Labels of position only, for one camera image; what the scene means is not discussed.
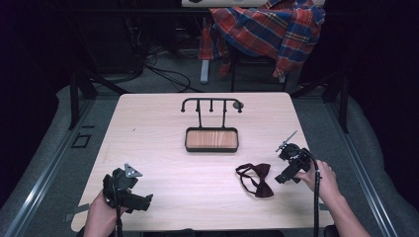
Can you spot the dark red bow tie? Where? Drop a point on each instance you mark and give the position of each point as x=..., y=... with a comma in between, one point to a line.
x=262, y=181

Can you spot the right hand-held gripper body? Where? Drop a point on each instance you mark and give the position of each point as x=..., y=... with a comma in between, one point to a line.
x=298, y=159

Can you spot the red blue plaid shirt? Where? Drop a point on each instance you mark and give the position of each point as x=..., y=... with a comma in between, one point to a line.
x=273, y=29

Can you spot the black rack with wooden tray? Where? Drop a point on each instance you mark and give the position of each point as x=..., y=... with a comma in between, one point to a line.
x=211, y=140

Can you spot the dark equipment box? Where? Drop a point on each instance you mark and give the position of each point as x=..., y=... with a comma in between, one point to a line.
x=115, y=42

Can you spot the person's right hand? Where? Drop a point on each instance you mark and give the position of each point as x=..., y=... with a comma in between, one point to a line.
x=326, y=182

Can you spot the person's left hand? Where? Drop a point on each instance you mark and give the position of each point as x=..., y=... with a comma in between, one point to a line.
x=100, y=212

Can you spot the grey tape strip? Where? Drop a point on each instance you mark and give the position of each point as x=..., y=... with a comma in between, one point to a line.
x=75, y=212

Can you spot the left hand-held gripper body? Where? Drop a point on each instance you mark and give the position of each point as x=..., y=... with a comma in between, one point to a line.
x=120, y=184

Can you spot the black chair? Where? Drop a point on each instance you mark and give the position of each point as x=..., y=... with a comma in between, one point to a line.
x=253, y=62

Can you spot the aluminium floor rail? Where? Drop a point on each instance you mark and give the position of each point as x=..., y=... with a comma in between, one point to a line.
x=39, y=184
x=365, y=184

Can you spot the black metal stand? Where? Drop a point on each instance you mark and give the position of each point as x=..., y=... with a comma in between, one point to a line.
x=344, y=102
x=74, y=98

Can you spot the white post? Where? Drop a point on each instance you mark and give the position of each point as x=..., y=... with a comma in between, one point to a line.
x=204, y=71

